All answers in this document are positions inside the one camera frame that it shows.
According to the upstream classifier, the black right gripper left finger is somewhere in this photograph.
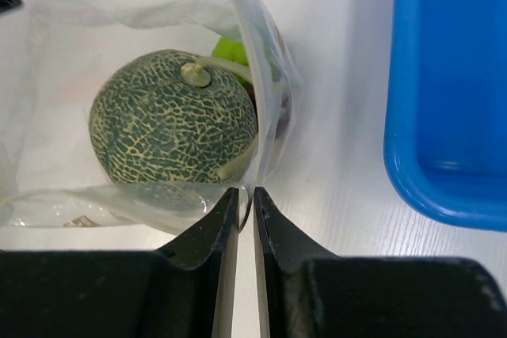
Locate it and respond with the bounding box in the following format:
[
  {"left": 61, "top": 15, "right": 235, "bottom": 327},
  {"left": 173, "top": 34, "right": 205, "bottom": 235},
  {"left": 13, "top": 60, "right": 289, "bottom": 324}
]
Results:
[{"left": 1, "top": 188, "right": 239, "bottom": 337}]

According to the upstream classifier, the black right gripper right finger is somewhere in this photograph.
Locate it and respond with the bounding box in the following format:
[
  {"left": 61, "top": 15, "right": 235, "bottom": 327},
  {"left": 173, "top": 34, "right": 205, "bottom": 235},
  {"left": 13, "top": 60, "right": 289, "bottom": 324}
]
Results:
[{"left": 253, "top": 188, "right": 506, "bottom": 337}]

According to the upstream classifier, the clear polka dot zip bag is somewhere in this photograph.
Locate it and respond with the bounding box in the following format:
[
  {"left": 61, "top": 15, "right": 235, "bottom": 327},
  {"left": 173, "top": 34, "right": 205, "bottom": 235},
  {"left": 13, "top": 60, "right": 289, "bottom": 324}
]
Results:
[{"left": 1, "top": 0, "right": 302, "bottom": 234}]

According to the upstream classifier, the green netted toy melon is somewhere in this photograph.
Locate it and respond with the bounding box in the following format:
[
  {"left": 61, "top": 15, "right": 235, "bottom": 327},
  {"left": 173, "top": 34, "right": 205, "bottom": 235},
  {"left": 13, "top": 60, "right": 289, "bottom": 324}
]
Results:
[{"left": 88, "top": 49, "right": 258, "bottom": 184}]

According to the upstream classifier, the dark red toy fruit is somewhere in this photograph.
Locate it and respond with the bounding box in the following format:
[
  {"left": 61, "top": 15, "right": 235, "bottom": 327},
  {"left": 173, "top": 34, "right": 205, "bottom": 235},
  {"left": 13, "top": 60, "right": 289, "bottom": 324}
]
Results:
[{"left": 239, "top": 79, "right": 292, "bottom": 140}]

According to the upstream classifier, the lime green toy fruit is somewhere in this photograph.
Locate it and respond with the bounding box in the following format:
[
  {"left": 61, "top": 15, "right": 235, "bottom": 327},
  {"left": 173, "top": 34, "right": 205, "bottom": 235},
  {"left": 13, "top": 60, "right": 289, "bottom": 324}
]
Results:
[{"left": 212, "top": 36, "right": 249, "bottom": 66}]

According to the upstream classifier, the blue plastic bin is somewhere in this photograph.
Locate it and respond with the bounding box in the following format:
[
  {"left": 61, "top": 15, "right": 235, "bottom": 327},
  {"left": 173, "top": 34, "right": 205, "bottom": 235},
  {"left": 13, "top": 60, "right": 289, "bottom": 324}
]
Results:
[{"left": 383, "top": 0, "right": 506, "bottom": 231}]

